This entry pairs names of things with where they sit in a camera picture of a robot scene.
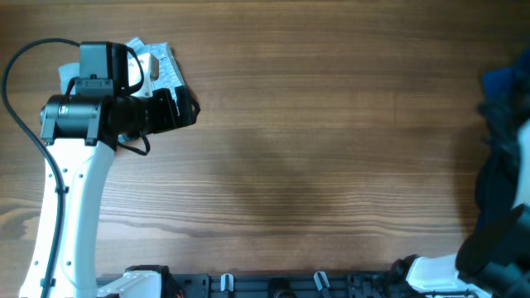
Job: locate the blue clothes pile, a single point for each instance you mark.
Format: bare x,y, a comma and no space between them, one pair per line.
507,82

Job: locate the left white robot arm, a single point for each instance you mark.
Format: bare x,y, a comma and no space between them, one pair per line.
113,96

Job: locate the folded light blue jeans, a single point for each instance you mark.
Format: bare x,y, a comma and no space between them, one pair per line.
169,74

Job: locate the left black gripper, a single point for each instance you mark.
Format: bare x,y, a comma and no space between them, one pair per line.
168,118

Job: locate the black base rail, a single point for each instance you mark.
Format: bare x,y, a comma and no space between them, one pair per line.
318,284

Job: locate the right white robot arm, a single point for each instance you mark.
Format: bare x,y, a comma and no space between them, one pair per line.
494,260

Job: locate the black shorts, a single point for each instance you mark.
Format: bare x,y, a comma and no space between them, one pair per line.
497,181

